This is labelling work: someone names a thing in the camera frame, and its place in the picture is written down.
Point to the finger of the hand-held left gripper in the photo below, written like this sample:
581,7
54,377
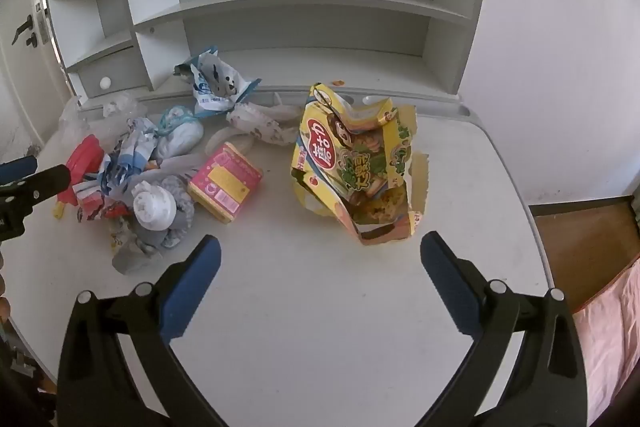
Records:
17,169
47,182

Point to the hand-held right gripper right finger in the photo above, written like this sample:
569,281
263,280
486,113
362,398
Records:
447,282

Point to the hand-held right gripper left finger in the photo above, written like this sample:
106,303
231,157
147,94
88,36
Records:
192,287

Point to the red plastic piece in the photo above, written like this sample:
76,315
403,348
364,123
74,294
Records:
82,159

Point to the pink ice cream box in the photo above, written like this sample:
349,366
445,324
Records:
225,182

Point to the yellow snack bag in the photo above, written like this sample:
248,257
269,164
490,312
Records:
350,157

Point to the person's left hand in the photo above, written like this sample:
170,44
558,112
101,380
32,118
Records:
3,307

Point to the clear plastic bag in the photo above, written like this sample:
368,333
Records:
85,117

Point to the blue white striped wrapper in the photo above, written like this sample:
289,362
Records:
127,152

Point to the white door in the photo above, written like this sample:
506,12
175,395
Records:
25,82

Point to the white plastic cap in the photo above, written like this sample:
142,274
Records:
152,204

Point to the grey drawer with white knob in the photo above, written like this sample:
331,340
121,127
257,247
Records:
125,72

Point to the pink blanket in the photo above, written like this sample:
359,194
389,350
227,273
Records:
610,332

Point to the printed white face mask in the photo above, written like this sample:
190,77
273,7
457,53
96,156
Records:
260,127

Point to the white blue dog print wrapper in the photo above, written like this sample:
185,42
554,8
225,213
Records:
215,82

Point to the plain white face mask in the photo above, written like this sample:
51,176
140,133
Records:
285,111

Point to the grey desk shelf hutch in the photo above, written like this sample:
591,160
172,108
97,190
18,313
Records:
300,7

